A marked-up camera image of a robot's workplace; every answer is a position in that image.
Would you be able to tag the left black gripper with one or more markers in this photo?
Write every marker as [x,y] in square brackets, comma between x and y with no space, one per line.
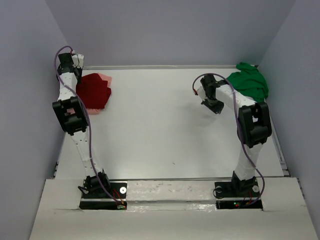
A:
[77,74]

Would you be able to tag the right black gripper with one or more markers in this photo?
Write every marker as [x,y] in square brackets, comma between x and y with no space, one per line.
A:
[213,105]

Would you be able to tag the red t shirt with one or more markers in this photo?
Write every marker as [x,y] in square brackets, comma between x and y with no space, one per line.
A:
[80,89]

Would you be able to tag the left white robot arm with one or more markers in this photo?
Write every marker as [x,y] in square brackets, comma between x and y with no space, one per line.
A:
[74,120]

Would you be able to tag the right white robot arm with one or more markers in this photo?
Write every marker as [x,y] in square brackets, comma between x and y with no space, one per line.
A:
[253,128]

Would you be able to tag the pink t shirt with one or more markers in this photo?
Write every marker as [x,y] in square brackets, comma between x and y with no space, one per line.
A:
[97,92]

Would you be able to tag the green t shirt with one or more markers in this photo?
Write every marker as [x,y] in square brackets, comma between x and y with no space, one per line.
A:
[249,82]

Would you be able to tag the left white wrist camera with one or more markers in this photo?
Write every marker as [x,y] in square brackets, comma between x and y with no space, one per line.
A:
[78,60]

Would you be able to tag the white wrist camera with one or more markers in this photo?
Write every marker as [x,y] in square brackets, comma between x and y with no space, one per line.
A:
[78,60]
[201,93]

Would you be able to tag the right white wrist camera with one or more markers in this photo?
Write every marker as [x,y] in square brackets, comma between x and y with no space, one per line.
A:
[201,93]

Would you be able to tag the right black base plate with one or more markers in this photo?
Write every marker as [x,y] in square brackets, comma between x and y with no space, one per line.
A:
[228,199]

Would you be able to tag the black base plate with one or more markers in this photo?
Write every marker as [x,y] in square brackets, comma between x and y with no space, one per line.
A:
[101,201]
[228,199]

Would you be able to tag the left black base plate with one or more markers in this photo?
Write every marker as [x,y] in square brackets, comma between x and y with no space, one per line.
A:
[101,201]

